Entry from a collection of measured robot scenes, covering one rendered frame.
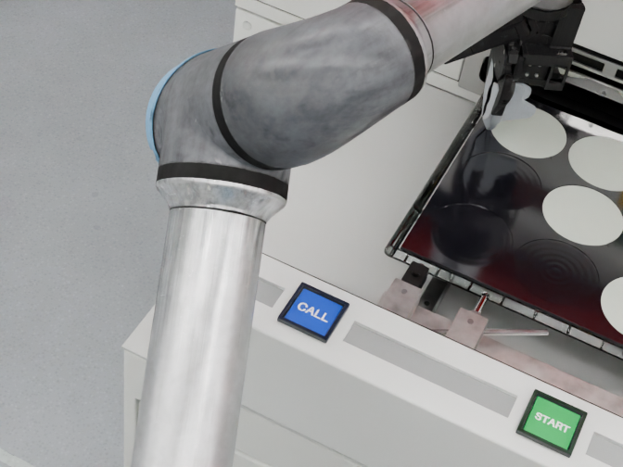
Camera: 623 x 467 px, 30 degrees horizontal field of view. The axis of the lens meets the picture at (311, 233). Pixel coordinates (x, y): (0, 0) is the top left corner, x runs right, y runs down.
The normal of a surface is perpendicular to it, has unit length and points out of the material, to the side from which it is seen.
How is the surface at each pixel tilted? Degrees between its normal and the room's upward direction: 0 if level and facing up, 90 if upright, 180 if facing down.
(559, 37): 90
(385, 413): 90
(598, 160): 0
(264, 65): 40
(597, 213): 0
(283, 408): 90
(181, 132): 51
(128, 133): 0
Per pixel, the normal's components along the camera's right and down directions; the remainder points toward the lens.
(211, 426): 0.53, -0.07
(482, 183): 0.12, -0.67
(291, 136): -0.04, 0.69
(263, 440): -0.44, 0.62
